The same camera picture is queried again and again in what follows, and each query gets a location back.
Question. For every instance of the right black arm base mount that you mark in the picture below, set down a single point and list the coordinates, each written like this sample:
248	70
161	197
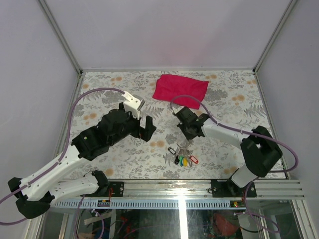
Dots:
226	188

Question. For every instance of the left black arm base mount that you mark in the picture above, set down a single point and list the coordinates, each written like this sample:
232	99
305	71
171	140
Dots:
115	189

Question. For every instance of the floral patterned table mat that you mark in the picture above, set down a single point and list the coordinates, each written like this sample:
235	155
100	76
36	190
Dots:
232	98

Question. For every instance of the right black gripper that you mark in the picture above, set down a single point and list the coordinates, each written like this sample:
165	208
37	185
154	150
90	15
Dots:
190	136

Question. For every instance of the aluminium front rail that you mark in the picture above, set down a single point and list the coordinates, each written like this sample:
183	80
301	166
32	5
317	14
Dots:
266	189

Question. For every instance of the left aluminium frame post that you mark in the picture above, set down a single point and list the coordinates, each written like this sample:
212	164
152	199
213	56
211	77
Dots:
60	36

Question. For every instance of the key with black tag centre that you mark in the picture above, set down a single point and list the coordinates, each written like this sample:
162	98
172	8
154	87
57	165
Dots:
171	150

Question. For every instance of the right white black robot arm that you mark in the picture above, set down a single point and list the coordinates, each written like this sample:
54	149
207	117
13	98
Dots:
259	150

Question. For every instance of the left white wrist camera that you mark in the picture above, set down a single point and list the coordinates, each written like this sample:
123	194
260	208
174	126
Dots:
133	104

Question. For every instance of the keyring with coloured tags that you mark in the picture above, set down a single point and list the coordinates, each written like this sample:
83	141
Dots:
183	157

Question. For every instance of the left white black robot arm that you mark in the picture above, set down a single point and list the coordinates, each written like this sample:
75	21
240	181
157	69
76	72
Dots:
38	192

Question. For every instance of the folded red cloth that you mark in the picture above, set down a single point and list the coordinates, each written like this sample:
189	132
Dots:
169	86

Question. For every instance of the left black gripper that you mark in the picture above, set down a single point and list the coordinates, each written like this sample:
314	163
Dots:
146	133

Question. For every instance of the blue slotted cable duct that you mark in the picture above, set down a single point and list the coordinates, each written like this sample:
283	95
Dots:
121	203

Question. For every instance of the right aluminium frame post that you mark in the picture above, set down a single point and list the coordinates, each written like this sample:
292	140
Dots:
288	11

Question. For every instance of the aluminium frame post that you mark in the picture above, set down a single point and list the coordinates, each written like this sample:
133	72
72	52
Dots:
60	36
288	11

